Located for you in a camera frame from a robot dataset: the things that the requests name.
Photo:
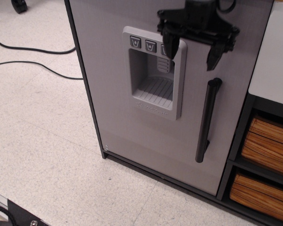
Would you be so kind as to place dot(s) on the black toy kitchen cabinet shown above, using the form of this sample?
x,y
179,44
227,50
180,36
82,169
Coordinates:
x,y
235,163

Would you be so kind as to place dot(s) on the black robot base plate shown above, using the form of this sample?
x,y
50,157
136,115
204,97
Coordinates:
x,y
23,217

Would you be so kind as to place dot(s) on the black door handle bar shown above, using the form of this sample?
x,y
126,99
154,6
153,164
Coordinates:
x,y
213,87

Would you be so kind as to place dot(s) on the grey water dispenser panel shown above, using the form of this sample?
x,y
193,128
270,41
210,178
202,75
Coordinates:
x,y
155,82

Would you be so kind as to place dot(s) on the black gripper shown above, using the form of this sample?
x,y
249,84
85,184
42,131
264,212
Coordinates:
x,y
199,21

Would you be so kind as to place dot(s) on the black caster wheel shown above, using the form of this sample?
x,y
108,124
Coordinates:
x,y
19,6

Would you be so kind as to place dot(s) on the grey toy fridge door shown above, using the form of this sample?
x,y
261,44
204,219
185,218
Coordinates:
x,y
163,146

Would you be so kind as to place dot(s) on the white countertop panel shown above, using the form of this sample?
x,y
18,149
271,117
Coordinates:
x,y
267,79

